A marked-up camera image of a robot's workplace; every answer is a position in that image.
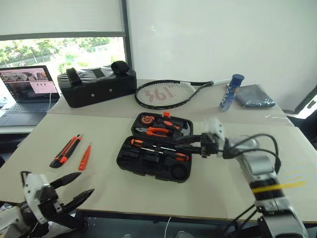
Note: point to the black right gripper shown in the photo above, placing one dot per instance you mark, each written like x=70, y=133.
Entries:
x=209, y=147

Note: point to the white roller blind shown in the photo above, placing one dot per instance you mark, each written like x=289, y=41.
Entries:
x=62, y=15

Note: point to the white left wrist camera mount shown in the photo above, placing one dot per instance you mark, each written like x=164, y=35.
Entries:
x=33, y=188

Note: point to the thin metal screwdriver shaft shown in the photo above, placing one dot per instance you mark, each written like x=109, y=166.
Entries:
x=137, y=142

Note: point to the dark furniture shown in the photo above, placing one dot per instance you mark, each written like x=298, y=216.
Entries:
x=305, y=124

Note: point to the dark window frame post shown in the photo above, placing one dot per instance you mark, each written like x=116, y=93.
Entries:
x=126, y=34

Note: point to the small orange utility knife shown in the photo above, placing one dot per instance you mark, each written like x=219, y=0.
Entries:
x=85, y=157

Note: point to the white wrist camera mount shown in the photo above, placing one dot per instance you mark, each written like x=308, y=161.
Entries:
x=33, y=188
x=214, y=127

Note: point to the silver steel hammer head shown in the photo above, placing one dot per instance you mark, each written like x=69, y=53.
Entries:
x=171, y=124

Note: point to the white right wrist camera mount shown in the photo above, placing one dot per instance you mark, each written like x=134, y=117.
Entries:
x=214, y=127

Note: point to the black padded bag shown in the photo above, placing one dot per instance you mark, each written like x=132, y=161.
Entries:
x=99, y=89

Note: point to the black plastic tool case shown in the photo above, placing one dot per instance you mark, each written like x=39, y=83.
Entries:
x=138, y=158

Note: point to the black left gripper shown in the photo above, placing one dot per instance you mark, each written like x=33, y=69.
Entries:
x=50, y=204

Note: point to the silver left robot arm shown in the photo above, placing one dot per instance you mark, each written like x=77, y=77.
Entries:
x=11, y=221

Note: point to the black tennis racket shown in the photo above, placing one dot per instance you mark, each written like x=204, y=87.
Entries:
x=173, y=105

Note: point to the blue cylindrical tube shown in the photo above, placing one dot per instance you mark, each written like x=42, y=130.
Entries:
x=230, y=93

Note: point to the black orange utility knife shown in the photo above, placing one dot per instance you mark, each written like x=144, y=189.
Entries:
x=67, y=151

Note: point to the orange black tape measure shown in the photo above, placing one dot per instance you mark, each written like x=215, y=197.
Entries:
x=147, y=120

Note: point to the open laptop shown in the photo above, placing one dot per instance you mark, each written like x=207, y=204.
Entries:
x=27, y=106

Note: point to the blue cloth in plastic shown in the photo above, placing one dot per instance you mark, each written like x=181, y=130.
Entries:
x=255, y=96

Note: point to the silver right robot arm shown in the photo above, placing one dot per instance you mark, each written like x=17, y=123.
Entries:
x=262, y=168

